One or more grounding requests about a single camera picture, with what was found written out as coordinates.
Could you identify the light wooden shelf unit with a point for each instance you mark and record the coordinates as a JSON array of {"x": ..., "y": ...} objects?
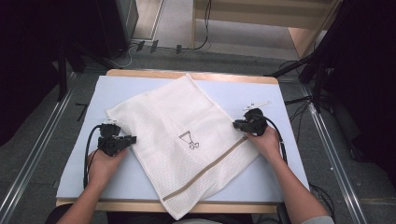
[{"x": 264, "y": 18}]

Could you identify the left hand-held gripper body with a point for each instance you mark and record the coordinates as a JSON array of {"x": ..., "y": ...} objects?
[{"x": 110, "y": 141}]

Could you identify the person's dark clothing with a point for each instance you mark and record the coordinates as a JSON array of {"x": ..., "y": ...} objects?
[{"x": 140, "y": 218}]

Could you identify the light blue table mat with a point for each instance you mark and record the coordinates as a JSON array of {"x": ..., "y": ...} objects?
[{"x": 93, "y": 183}]

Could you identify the wooden table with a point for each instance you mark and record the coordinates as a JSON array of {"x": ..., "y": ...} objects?
[{"x": 130, "y": 206}]

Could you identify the dark cabinet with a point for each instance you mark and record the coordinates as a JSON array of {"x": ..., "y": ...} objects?
[{"x": 115, "y": 25}]

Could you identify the white towel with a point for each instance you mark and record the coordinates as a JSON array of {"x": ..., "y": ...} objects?
[{"x": 177, "y": 130}]

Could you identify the person's left hand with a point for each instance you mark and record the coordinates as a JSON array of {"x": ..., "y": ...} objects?
[{"x": 102, "y": 166}]

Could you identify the black metal stand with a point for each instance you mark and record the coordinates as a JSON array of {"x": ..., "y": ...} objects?
[
  {"x": 314, "y": 71},
  {"x": 62, "y": 74}
]

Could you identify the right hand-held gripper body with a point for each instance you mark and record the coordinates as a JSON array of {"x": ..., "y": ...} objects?
[{"x": 256, "y": 123}]

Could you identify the metal floor rail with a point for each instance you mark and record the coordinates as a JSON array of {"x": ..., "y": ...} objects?
[
  {"x": 336, "y": 165},
  {"x": 37, "y": 149}
]

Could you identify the person's right hand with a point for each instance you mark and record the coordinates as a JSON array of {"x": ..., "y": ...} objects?
[{"x": 266, "y": 144}]

